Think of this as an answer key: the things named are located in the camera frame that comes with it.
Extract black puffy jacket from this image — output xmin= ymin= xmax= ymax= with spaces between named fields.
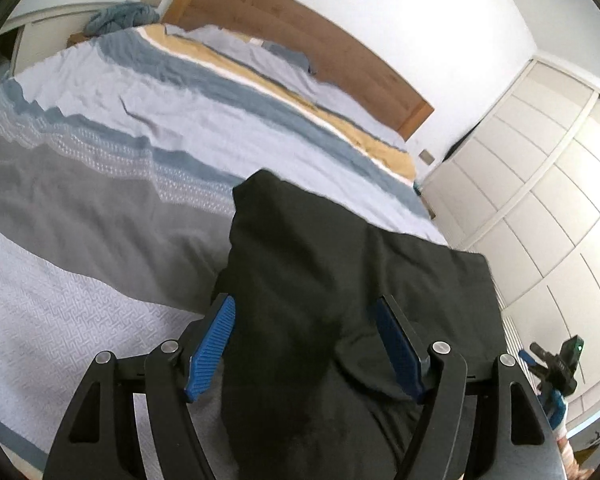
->
xmin=215 ymin=170 xmax=506 ymax=479

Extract blue-gloved right hand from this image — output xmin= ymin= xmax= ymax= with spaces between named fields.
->
xmin=539 ymin=386 xmax=568 ymax=439

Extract white wardrobe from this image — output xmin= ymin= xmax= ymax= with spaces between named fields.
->
xmin=422 ymin=60 xmax=600 ymax=434

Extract striped bed duvet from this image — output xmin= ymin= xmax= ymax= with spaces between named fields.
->
xmin=0 ymin=25 xmax=443 ymax=478

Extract grey pillow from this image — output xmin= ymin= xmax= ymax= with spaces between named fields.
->
xmin=166 ymin=24 xmax=406 ymax=152

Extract teal crumpled cloth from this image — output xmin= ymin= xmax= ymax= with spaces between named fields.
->
xmin=83 ymin=1 xmax=160 ymax=37

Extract wooden headboard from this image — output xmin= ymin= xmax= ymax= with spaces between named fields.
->
xmin=162 ymin=0 xmax=434 ymax=140

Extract white bedside cabinet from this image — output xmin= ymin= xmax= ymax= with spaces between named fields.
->
xmin=0 ymin=2 xmax=114 ymax=76

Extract wall socket plate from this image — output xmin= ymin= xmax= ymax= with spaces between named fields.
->
xmin=418 ymin=150 xmax=434 ymax=166

